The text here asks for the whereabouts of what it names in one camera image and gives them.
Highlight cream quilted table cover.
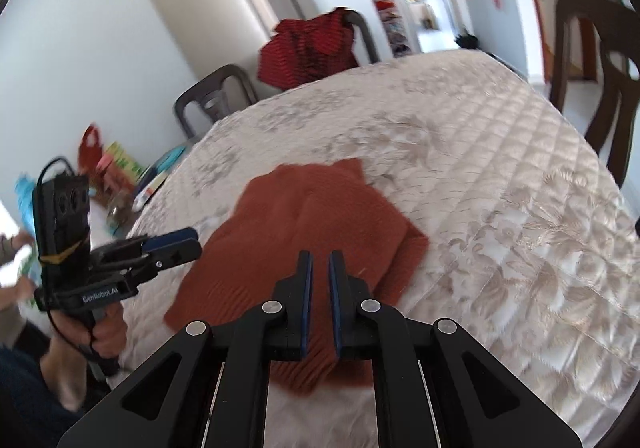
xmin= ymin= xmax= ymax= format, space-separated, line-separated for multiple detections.
xmin=107 ymin=50 xmax=640 ymax=448

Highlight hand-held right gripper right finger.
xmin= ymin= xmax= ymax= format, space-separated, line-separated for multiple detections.
xmin=327 ymin=250 xmax=583 ymax=448

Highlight person's left forearm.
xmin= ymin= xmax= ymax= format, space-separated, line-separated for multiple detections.
xmin=39 ymin=343 xmax=97 ymax=412

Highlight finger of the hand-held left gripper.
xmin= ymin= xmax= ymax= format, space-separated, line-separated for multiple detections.
xmin=125 ymin=245 xmax=204 ymax=285
xmin=142 ymin=226 xmax=202 ymax=252

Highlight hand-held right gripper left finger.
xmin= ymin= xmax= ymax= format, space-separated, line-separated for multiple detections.
xmin=57 ymin=250 xmax=314 ymax=448

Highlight person's left hand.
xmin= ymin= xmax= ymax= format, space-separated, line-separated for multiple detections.
xmin=51 ymin=302 xmax=127 ymax=360

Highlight person's dark blue trousers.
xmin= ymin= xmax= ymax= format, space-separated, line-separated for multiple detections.
xmin=0 ymin=345 xmax=104 ymax=448

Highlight red bag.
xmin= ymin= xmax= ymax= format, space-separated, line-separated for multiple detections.
xmin=76 ymin=124 xmax=104 ymax=175

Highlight green patterned box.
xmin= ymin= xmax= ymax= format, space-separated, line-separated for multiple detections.
xmin=101 ymin=141 xmax=147 ymax=185

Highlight white refrigerator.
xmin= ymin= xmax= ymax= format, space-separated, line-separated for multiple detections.
xmin=146 ymin=0 xmax=322 ymax=81

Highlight white carton with red label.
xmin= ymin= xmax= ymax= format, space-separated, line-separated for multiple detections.
xmin=131 ymin=172 xmax=170 ymax=207

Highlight rust knitted sweater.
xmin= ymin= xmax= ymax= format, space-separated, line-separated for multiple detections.
xmin=164 ymin=157 xmax=431 ymax=399

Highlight blue plastic bag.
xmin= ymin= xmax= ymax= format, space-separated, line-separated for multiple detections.
xmin=14 ymin=172 xmax=42 ymax=235

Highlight red plaid garment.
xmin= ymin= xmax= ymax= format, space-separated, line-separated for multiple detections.
xmin=257 ymin=7 xmax=361 ymax=91

